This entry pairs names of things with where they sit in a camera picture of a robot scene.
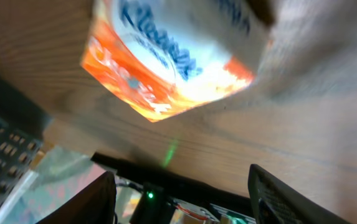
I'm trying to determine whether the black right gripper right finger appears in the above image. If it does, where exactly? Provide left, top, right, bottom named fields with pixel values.
left=247, top=164, right=349, bottom=224

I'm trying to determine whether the grey plastic mesh basket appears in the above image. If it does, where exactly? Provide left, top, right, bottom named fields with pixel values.
left=0, top=78, right=52, bottom=208

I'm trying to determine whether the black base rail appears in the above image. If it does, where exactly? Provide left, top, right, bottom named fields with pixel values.
left=91, top=153, right=255, bottom=223

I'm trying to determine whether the orange Kleenex tissue pack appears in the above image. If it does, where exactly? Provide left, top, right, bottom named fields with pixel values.
left=81, top=0, right=269, bottom=122

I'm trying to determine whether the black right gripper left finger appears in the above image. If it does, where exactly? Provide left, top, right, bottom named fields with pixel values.
left=39, top=171, right=117, bottom=224

